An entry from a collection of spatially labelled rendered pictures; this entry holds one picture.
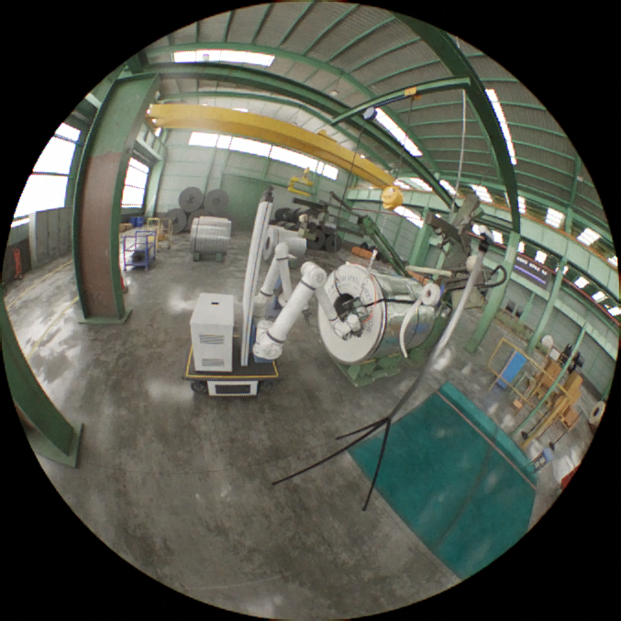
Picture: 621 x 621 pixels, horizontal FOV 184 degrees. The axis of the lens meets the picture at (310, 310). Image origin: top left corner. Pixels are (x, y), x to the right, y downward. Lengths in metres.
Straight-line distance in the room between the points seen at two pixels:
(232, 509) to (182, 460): 0.54
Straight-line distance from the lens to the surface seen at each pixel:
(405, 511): 2.04
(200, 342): 1.60
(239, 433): 1.82
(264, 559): 1.65
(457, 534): 2.43
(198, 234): 6.29
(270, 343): 1.35
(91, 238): 3.45
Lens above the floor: 1.62
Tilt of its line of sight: 24 degrees down
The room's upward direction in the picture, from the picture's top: 16 degrees clockwise
